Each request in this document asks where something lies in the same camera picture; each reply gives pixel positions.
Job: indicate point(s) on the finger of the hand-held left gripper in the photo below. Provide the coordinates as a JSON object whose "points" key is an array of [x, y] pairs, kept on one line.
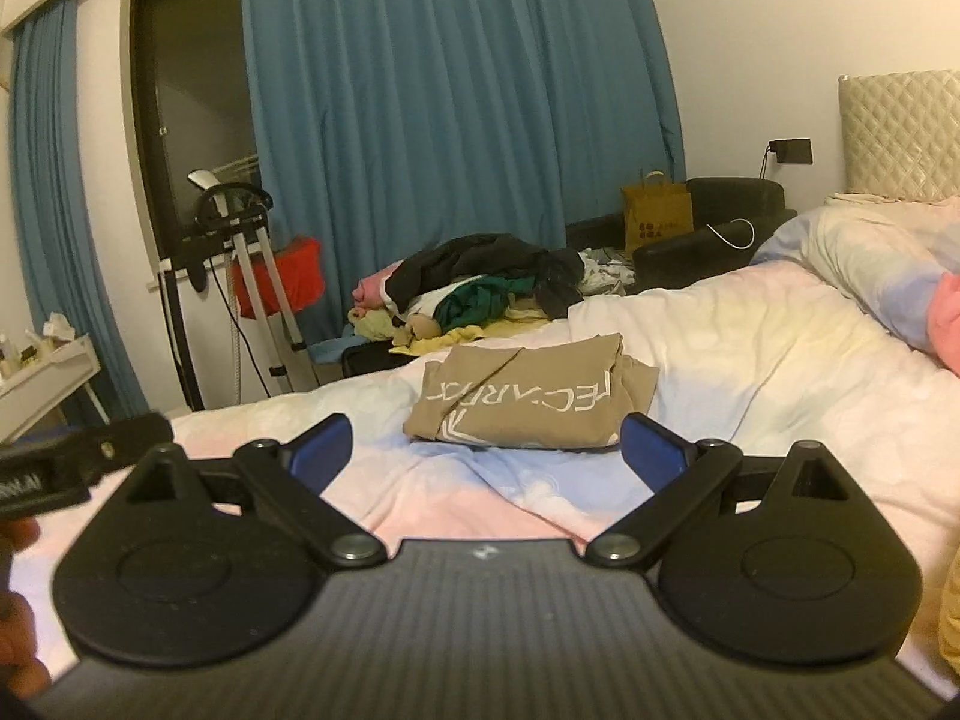
{"points": [[112, 442]]}

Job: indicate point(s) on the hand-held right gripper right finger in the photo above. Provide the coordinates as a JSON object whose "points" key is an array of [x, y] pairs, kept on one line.
{"points": [[656, 450]]}

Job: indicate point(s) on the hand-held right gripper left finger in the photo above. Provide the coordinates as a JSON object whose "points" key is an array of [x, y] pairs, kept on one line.
{"points": [[322, 454]]}

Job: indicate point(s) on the tan printed t-shirt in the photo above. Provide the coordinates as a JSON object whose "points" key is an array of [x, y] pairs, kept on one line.
{"points": [[525, 397]]}

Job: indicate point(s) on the pile of mixed clothes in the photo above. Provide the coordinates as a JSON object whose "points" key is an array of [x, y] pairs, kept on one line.
{"points": [[487, 270]]}

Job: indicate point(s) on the person's left hand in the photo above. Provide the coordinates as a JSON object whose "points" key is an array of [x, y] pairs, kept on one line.
{"points": [[16, 630]]}

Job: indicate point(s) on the white dressing table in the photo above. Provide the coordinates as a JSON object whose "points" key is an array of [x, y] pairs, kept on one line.
{"points": [[45, 390]]}

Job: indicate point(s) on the blue cloth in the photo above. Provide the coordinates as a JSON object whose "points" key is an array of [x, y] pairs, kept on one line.
{"points": [[330, 350]]}

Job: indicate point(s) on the white tissue box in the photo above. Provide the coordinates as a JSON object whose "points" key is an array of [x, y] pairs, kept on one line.
{"points": [[58, 328]]}

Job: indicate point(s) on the row of cosmetic bottles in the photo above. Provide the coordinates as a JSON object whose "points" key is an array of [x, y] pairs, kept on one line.
{"points": [[19, 356]]}

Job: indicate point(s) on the pastel bed duvet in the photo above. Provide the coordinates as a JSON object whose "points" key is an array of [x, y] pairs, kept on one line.
{"points": [[750, 360]]}

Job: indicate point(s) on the red cloth bag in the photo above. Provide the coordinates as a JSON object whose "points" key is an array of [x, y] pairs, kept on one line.
{"points": [[296, 277]]}

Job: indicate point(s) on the narrow blue curtain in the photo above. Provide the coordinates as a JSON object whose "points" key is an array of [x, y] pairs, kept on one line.
{"points": [[60, 240]]}

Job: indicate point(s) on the yellow paper bag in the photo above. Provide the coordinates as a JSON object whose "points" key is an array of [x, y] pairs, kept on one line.
{"points": [[656, 214]]}

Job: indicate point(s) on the black armchair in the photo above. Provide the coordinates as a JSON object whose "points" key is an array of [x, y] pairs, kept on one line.
{"points": [[735, 199]]}

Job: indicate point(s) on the yellow cloth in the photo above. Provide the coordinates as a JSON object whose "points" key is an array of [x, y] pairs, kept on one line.
{"points": [[951, 615]]}

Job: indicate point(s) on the wide blue curtain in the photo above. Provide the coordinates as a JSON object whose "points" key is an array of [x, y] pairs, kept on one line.
{"points": [[450, 127]]}

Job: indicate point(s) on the dark window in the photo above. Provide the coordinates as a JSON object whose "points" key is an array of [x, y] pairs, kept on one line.
{"points": [[195, 90]]}

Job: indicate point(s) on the quilted cream headboard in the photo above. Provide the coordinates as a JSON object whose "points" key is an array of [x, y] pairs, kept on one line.
{"points": [[900, 135]]}

